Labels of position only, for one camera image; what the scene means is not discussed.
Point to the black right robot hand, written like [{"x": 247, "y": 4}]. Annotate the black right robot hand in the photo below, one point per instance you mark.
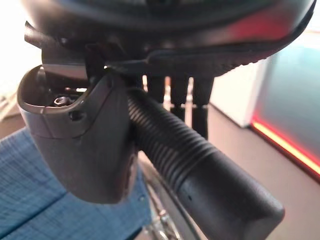
[{"x": 82, "y": 155}]

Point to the blue wheelchair seat fabric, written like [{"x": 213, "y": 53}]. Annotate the blue wheelchair seat fabric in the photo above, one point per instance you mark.
[{"x": 37, "y": 200}]

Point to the red and yellow light strip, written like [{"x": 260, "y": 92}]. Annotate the red and yellow light strip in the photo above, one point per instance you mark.
[{"x": 287, "y": 145}]

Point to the white cabinet with glass panel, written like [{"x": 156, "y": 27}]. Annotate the white cabinet with glass panel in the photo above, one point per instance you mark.
[{"x": 287, "y": 87}]

